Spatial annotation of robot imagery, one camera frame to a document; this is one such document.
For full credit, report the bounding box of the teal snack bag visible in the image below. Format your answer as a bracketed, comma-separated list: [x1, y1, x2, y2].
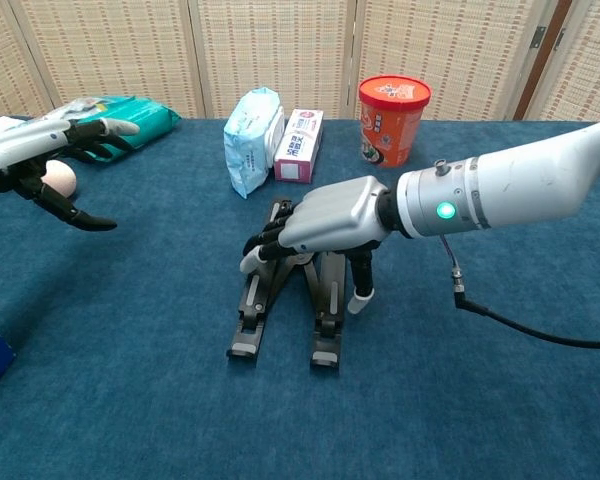
[34, 96, 131, 122]

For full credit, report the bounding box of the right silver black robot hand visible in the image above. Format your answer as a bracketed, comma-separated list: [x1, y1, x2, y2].
[238, 175, 396, 315]

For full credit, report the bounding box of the red instant noodle cup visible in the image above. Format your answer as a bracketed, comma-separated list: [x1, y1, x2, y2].
[357, 74, 433, 169]

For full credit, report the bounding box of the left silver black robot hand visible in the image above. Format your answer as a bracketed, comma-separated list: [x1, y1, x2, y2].
[0, 117, 141, 232]

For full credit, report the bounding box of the light blue wet wipes pack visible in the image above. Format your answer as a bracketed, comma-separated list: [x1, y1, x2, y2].
[223, 86, 286, 200]

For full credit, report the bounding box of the beige egg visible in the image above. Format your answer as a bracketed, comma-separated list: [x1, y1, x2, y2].
[39, 159, 78, 199]

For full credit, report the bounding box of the brown wooden post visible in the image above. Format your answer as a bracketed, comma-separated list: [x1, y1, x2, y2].
[512, 0, 574, 121]

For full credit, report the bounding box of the green tissue pack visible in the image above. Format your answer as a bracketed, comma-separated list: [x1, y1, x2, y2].
[79, 96, 182, 161]

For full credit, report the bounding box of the black folding laptop stand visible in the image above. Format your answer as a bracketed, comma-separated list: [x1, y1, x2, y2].
[225, 197, 349, 370]

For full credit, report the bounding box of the blue felt table cover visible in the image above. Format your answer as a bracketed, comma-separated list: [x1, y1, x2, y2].
[0, 117, 600, 480]

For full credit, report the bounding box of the woven bamboo folding screen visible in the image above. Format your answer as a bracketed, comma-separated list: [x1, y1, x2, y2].
[524, 0, 600, 123]
[0, 0, 556, 121]

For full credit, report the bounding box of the white pink toothpaste box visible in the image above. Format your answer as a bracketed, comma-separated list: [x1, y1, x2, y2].
[273, 108, 325, 185]

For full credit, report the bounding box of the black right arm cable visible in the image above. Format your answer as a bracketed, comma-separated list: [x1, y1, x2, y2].
[439, 234, 600, 350]

